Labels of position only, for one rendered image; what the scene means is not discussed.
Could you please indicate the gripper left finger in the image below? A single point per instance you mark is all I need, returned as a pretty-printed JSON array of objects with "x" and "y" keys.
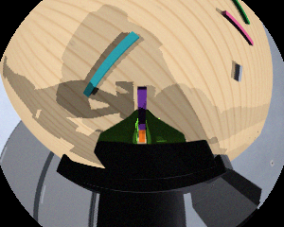
[{"x": 124, "y": 131}]

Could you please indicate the pink rod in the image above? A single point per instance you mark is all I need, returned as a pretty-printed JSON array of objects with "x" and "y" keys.
[{"x": 237, "y": 25}]

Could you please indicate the grey rod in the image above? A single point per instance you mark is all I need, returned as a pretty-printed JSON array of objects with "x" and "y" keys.
[{"x": 238, "y": 72}]

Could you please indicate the purple rod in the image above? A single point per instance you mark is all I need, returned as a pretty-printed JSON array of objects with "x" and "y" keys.
[{"x": 141, "y": 105}]

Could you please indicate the turquoise rod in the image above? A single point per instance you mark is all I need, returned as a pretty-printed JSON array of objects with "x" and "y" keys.
[{"x": 110, "y": 60}]

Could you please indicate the green rod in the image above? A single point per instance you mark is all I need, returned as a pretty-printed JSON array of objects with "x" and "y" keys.
[{"x": 236, "y": 2}]

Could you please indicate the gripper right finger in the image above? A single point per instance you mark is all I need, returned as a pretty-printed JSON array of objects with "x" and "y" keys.
[{"x": 159, "y": 132}]

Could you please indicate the orange rod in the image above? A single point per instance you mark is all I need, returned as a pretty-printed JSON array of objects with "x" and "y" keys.
[{"x": 141, "y": 136}]

